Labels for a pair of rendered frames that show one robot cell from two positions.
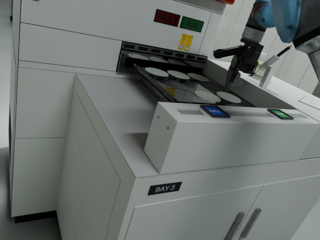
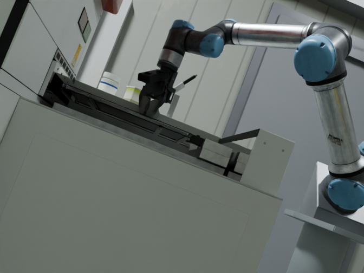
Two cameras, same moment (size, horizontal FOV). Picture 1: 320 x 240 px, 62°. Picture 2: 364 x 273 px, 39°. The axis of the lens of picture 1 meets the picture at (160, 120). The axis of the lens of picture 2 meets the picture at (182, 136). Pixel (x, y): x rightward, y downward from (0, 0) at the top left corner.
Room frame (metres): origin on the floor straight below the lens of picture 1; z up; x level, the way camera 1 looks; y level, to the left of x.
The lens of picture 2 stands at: (0.10, 1.16, 0.77)
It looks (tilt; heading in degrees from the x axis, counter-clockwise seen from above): 5 degrees up; 300
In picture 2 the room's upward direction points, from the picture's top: 21 degrees clockwise
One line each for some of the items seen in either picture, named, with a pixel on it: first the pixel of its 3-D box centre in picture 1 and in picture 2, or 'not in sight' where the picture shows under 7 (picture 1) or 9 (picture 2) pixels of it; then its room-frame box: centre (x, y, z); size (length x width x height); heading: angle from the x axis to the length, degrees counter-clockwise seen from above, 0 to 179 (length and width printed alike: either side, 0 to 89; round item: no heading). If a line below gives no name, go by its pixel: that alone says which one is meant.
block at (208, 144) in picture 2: not in sight; (216, 148); (0.73, -0.12, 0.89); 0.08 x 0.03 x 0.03; 35
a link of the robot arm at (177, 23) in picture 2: (261, 13); (179, 38); (1.07, -0.24, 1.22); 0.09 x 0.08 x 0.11; 1
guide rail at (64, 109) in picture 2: (169, 104); (138, 141); (0.91, -0.02, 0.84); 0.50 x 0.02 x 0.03; 35
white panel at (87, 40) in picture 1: (134, 31); (63, 33); (1.10, 0.21, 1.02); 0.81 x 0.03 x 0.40; 125
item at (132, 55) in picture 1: (164, 67); (59, 90); (1.19, 0.05, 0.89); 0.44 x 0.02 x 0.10; 125
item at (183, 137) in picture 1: (241, 135); (242, 162); (0.69, -0.23, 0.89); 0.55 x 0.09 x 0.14; 125
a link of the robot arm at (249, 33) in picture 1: (252, 35); (169, 59); (1.07, -0.24, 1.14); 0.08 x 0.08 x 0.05
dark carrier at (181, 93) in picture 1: (192, 85); (127, 116); (1.03, -0.08, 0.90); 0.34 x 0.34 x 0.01; 35
